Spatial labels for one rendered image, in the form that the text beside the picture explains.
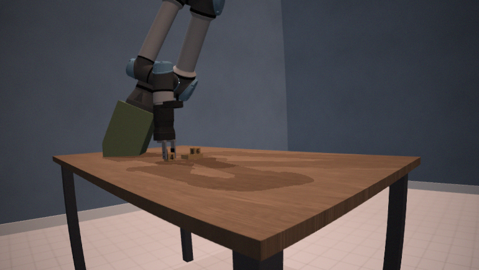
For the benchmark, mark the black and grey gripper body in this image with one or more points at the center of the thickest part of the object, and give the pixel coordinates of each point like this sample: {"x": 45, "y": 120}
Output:
{"x": 164, "y": 114}

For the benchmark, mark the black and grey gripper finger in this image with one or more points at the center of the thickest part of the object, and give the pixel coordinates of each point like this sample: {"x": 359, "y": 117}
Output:
{"x": 164, "y": 149}
{"x": 172, "y": 149}

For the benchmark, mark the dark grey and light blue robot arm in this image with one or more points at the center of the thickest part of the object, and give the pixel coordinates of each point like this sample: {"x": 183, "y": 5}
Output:
{"x": 145, "y": 66}

